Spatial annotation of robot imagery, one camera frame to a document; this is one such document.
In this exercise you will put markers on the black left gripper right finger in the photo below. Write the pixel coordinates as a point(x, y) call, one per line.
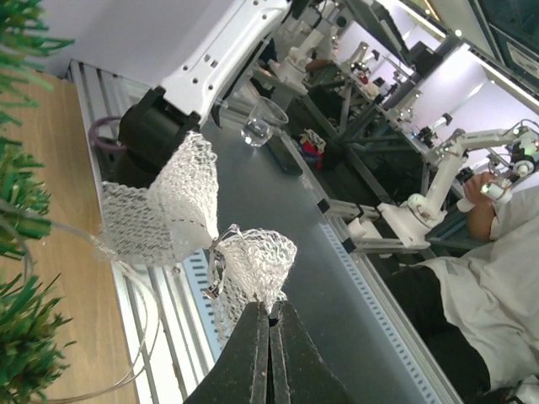
point(297, 372)

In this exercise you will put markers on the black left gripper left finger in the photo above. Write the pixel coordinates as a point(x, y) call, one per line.
point(240, 374)

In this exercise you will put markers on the silver mesh ribbon bow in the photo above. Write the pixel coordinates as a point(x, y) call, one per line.
point(176, 216)

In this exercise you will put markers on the small green christmas tree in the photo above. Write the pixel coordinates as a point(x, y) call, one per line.
point(31, 359)

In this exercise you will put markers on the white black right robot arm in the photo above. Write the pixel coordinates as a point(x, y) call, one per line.
point(152, 129)

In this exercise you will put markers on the person in white shirt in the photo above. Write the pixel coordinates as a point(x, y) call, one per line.
point(478, 314)

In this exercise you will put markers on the black phone on desk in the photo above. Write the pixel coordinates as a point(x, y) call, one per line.
point(283, 156)

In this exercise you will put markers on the red blue small object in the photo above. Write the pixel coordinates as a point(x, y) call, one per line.
point(312, 146)

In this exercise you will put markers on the clear plastic cup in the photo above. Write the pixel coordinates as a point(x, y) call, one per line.
point(264, 120)

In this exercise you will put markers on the grey slotted cable duct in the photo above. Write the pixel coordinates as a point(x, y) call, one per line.
point(370, 346)

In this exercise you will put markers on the aluminium front mounting rail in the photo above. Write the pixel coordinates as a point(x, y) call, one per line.
point(169, 324)

